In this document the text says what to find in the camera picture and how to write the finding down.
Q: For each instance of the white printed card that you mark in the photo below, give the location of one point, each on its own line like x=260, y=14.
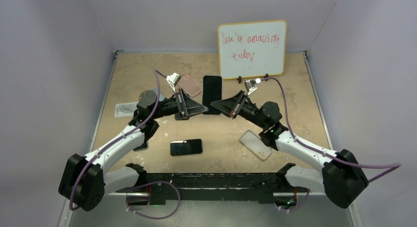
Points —
x=125, y=110

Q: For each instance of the green-edged phone at left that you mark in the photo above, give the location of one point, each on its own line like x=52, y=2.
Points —
x=141, y=147

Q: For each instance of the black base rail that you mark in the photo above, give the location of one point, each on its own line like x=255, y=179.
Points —
x=263, y=188

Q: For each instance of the aluminium frame rail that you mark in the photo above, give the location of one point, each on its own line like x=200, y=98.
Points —
x=317, y=211

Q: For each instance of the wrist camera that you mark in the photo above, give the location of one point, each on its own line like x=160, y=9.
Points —
x=173, y=79
x=251, y=85

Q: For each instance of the black phone lying centre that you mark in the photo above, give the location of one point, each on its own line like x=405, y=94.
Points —
x=186, y=147

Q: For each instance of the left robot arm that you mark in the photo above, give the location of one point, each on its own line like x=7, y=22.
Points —
x=87, y=179

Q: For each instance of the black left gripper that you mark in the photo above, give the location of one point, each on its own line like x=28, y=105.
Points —
x=189, y=107

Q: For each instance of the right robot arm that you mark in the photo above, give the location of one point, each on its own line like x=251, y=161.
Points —
x=336, y=174

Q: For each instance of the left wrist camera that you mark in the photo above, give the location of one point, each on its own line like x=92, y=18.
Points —
x=173, y=79

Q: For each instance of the pink phone case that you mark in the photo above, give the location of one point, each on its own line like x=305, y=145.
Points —
x=189, y=85

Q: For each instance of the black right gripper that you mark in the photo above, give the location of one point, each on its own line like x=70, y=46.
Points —
x=232, y=106

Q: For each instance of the whiteboard with red writing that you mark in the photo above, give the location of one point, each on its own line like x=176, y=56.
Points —
x=252, y=49

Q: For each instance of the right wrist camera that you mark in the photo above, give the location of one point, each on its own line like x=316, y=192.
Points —
x=251, y=85

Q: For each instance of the black smartphone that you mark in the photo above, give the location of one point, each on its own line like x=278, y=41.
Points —
x=212, y=91

